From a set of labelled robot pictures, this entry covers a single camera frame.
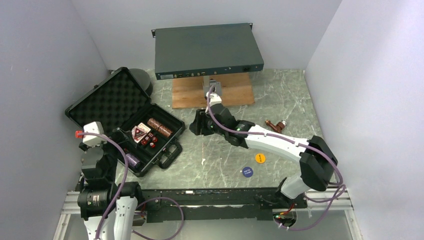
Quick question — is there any black poker set case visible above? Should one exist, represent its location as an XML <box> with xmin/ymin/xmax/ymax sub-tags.
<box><xmin>65</xmin><ymin>67</ymin><xmax>186</xmax><ymax>177</ymax></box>

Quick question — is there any black round speaker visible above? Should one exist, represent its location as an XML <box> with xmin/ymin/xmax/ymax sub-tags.
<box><xmin>129</xmin><ymin>68</ymin><xmax>153</xmax><ymax>96</ymax></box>

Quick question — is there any dark teal rack device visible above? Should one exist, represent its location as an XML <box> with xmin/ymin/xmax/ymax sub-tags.
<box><xmin>152</xmin><ymin>22</ymin><xmax>264</xmax><ymax>80</ymax></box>

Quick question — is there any purple chip stack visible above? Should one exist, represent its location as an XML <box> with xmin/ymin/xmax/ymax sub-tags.
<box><xmin>126</xmin><ymin>153</ymin><xmax>141</xmax><ymax>169</ymax></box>

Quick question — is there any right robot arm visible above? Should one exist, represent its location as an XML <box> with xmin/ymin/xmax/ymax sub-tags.
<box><xmin>189</xmin><ymin>104</ymin><xmax>343</xmax><ymax>208</ymax></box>

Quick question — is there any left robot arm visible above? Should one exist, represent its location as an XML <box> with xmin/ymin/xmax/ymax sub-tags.
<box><xmin>66</xmin><ymin>105</ymin><xmax>186</xmax><ymax>240</ymax></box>

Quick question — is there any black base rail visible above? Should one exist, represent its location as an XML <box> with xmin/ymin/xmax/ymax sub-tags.
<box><xmin>135</xmin><ymin>187</ymin><xmax>308</xmax><ymax>223</ymax></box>

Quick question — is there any orange black chip stack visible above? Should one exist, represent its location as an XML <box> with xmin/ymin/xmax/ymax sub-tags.
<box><xmin>147</xmin><ymin>118</ymin><xmax>163</xmax><ymax>131</ymax></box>

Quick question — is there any wooden base board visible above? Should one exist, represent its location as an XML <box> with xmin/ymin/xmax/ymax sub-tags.
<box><xmin>171</xmin><ymin>73</ymin><xmax>255</xmax><ymax>109</ymax></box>

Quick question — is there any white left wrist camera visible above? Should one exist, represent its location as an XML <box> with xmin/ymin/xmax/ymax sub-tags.
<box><xmin>75</xmin><ymin>121</ymin><xmax>106</xmax><ymax>147</ymax></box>

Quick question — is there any blue small blind button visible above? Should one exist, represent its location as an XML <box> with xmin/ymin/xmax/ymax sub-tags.
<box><xmin>240</xmin><ymin>166</ymin><xmax>254</xmax><ymax>178</ymax></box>

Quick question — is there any metal stand post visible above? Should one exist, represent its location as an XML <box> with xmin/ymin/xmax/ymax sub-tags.
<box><xmin>202</xmin><ymin>75</ymin><xmax>223</xmax><ymax>97</ymax></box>

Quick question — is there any orange dealer button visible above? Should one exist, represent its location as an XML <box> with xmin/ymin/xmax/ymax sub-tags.
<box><xmin>255</xmin><ymin>153</ymin><xmax>266</xmax><ymax>164</ymax></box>

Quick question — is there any playing card deck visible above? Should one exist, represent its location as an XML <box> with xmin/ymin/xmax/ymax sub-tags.
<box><xmin>131</xmin><ymin>122</ymin><xmax>151</xmax><ymax>144</ymax></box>

